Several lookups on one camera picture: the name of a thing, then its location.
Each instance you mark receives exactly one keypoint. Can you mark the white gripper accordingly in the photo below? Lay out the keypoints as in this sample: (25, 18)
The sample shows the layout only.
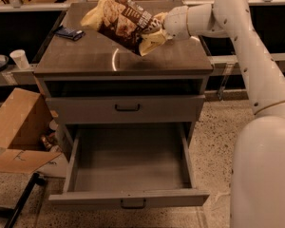
(176, 22)

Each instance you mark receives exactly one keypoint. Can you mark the brown chip bag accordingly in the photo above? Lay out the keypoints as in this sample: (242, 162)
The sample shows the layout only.
(128, 24)

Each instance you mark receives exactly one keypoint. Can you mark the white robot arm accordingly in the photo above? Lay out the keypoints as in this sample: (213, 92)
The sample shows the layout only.
(258, 179)

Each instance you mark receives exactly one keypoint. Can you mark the grey drawer cabinet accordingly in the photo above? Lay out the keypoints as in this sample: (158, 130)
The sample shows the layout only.
(95, 66)

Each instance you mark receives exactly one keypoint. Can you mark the closed grey upper drawer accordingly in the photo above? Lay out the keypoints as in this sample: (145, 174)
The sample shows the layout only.
(126, 110)

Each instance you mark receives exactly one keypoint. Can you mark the open grey middle drawer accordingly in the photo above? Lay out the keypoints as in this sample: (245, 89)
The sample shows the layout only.
(129, 166)

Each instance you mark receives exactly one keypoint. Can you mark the dark blue snack packet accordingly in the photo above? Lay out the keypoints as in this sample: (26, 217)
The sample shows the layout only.
(69, 33)

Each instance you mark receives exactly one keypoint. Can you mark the white paper cup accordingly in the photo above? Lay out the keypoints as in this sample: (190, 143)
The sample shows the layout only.
(20, 58)

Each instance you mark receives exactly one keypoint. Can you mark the brown cardboard box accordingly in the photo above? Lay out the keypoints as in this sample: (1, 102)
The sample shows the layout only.
(24, 118)

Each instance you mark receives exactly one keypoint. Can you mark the black metal stand leg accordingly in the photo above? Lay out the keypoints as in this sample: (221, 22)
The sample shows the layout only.
(12, 214)

